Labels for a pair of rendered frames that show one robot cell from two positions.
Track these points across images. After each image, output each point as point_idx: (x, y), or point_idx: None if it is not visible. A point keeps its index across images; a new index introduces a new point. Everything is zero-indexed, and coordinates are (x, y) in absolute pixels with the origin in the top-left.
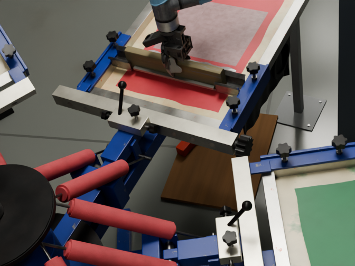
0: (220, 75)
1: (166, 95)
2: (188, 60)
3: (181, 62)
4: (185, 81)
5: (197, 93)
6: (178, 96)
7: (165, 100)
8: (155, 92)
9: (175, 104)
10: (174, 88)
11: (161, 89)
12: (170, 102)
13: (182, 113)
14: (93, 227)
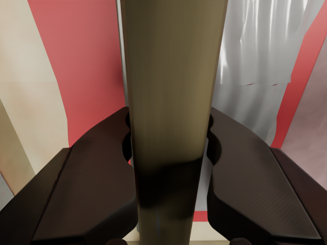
0: None
1: (70, 76)
2: (185, 244)
3: (154, 227)
4: (131, 161)
5: (130, 165)
6: (90, 121)
7: (48, 86)
8: (57, 15)
9: (54, 127)
10: (120, 90)
11: (88, 41)
12: (53, 107)
13: (1, 200)
14: None
